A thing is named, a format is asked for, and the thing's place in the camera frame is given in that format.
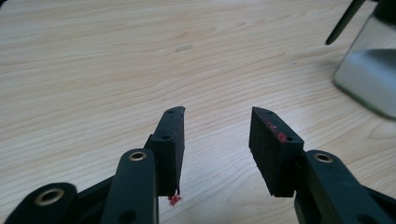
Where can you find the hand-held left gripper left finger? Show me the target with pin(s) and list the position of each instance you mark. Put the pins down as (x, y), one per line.
(169, 152)

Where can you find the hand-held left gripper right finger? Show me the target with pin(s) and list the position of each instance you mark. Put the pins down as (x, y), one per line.
(274, 155)

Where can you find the clear jar with black lid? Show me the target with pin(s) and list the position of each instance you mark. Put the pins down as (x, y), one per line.
(367, 77)

